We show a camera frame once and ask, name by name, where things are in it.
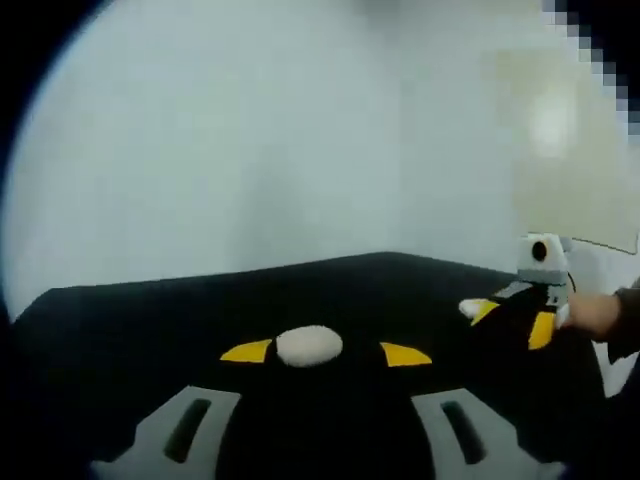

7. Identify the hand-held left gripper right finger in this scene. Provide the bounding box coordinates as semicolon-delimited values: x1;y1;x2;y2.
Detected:
319;342;567;480

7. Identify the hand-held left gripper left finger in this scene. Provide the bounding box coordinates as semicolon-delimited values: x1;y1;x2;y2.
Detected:
91;339;321;480

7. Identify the white oval charging case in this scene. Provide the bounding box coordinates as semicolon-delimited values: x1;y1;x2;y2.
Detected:
276;324;345;370

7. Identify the beige wall panel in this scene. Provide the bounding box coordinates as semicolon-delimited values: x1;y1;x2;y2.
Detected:
493;48;632;254

